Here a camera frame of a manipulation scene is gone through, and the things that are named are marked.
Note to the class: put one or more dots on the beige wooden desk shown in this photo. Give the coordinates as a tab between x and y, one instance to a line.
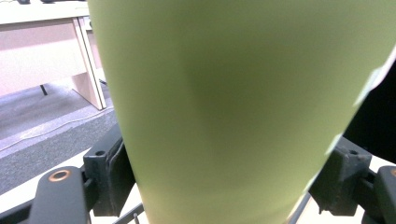
40	46

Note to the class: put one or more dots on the green bottle with white cap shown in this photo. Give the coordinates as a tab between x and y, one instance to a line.
236	105

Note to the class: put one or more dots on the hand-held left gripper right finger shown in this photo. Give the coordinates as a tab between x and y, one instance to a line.
341	180

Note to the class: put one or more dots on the black curtain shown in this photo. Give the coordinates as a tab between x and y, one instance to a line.
376	124

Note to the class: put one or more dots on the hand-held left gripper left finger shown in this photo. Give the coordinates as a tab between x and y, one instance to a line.
107	174

